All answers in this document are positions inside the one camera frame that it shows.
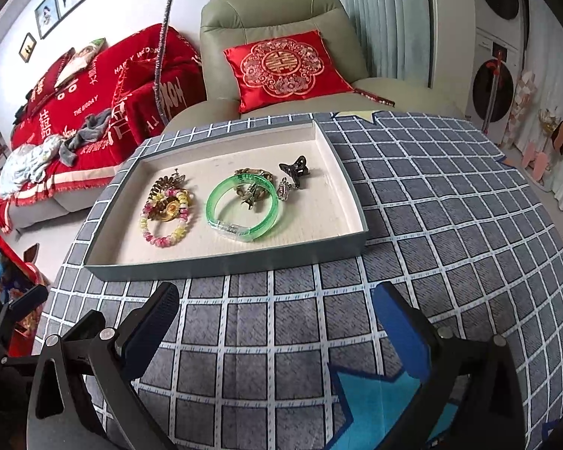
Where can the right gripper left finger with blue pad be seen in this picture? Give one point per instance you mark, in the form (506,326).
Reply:
(129,349)

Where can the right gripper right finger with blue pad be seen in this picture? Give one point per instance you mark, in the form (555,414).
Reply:
(468,394)

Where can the green translucent bangle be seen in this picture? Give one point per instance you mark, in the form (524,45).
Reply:
(242,233)

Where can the black claw hair clip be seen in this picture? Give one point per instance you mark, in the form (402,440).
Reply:
(296,171)

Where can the silver rhinestone hair clip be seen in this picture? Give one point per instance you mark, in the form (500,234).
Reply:
(251,193)

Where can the small silver brooch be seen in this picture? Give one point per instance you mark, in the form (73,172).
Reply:
(284,188)

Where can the grey-green jewelry tray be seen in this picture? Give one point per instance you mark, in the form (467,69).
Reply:
(322,221)

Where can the blue paper star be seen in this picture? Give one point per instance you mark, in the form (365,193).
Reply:
(371,405)

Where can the grey checked tablecloth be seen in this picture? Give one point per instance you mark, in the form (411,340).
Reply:
(463,237)

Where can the white clothes pile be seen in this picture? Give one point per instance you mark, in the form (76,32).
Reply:
(27,164)

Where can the pink decorative ornament stand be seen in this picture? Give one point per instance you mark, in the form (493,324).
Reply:
(541,157)

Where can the grey garment on sofa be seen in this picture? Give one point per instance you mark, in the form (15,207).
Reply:
(91,131)

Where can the sofa with red blanket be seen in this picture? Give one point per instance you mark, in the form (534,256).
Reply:
(117,80)

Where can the lower white washing machine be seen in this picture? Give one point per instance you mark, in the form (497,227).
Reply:
(497,67)

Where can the white washing machine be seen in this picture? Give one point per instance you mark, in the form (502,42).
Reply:
(497,67)
(501,19)

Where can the white sheer curtain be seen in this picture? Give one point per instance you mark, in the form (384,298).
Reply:
(544,57)

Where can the red embroidered cushion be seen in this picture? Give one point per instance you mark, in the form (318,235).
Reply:
(284,69)

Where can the upper white washing machine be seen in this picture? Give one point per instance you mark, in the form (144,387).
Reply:
(501,19)

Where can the teal curtain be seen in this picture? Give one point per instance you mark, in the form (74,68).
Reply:
(395,36)

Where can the green leather armchair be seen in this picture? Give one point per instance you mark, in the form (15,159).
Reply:
(227,24)

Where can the flexible gooseneck phone stand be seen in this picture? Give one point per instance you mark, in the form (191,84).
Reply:
(158,70)

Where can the small black picture frame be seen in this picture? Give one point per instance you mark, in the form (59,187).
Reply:
(27,47)

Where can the double black picture frame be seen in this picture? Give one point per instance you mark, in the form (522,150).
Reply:
(49,13)

